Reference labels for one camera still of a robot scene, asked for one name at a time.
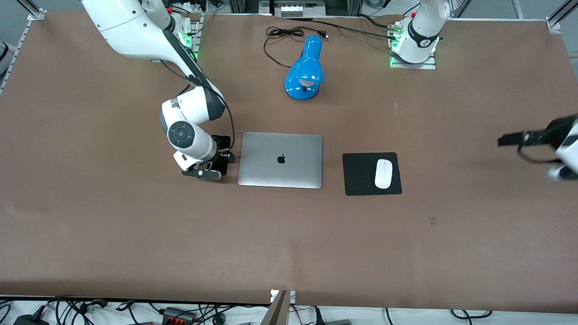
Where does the white computer mouse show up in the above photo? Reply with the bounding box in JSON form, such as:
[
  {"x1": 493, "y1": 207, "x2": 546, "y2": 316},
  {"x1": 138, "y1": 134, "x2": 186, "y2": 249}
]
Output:
[{"x1": 374, "y1": 158, "x2": 394, "y2": 190}]

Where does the black mouse pad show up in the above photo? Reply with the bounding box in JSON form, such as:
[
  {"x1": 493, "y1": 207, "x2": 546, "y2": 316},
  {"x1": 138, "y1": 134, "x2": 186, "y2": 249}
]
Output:
[{"x1": 342, "y1": 152, "x2": 403, "y2": 197}]

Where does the silver closed laptop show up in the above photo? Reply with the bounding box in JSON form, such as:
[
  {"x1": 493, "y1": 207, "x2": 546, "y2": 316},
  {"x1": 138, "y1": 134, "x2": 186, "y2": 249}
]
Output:
[{"x1": 238, "y1": 131, "x2": 324, "y2": 190}]

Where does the blue desk lamp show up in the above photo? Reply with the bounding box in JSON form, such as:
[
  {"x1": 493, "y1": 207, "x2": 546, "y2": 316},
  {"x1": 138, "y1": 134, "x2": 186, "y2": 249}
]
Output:
[{"x1": 284, "y1": 34, "x2": 325, "y2": 102}]

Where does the white power strip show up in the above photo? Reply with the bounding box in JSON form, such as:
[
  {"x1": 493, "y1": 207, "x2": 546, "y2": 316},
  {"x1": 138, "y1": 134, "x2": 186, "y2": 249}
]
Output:
[{"x1": 280, "y1": 0, "x2": 326, "y2": 18}]

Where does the black block with orange levers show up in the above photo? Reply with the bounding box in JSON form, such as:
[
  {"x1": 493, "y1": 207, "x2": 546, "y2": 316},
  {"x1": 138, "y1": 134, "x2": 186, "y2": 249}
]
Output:
[{"x1": 162, "y1": 306, "x2": 198, "y2": 324}]

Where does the black power adapter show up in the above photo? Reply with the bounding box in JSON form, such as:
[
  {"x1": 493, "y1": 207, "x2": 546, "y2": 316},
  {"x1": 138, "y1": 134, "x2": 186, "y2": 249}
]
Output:
[{"x1": 13, "y1": 313, "x2": 50, "y2": 325}]

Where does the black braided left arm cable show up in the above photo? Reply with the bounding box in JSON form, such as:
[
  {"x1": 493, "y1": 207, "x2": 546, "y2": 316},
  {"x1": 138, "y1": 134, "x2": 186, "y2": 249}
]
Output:
[{"x1": 517, "y1": 135, "x2": 563, "y2": 164}]

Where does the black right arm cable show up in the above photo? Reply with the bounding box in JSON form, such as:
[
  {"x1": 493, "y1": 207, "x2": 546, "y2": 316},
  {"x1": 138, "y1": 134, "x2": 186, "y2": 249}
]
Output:
[{"x1": 158, "y1": 59, "x2": 236, "y2": 152}]

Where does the thin black lamp cable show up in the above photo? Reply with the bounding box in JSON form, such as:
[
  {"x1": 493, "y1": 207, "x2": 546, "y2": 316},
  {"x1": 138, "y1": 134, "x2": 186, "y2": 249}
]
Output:
[{"x1": 263, "y1": 26, "x2": 329, "y2": 70}]

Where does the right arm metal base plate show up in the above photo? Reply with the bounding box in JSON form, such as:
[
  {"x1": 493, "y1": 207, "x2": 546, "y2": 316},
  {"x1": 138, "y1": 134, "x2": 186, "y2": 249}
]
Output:
[{"x1": 180, "y1": 14, "x2": 202, "y2": 62}]

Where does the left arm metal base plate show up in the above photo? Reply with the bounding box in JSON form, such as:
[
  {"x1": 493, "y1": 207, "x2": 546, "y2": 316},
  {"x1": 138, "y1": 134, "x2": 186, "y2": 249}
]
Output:
[{"x1": 389, "y1": 20, "x2": 438, "y2": 70}]

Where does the aluminium frame rail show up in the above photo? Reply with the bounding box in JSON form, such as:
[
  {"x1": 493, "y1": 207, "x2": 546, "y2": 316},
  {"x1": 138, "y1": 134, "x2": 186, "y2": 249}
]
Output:
[
  {"x1": 0, "y1": 18, "x2": 33, "y2": 95},
  {"x1": 547, "y1": 0, "x2": 578, "y2": 28}
]

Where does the grey beam with white bracket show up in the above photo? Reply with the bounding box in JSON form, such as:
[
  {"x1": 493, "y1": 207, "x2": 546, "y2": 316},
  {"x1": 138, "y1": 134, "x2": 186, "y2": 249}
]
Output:
[{"x1": 266, "y1": 289, "x2": 297, "y2": 325}]

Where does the long black braided cable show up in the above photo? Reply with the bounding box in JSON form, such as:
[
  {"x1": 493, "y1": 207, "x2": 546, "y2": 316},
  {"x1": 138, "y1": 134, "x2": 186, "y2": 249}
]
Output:
[{"x1": 282, "y1": 17, "x2": 400, "y2": 41}]

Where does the looped black floor cable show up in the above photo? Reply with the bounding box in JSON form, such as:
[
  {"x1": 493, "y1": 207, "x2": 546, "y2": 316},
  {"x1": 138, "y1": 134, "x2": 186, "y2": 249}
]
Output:
[{"x1": 450, "y1": 309, "x2": 494, "y2": 320}]

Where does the short black cable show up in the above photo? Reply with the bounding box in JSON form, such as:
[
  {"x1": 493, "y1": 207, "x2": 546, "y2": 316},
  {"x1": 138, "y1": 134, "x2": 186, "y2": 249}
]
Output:
[{"x1": 357, "y1": 13, "x2": 392, "y2": 30}]

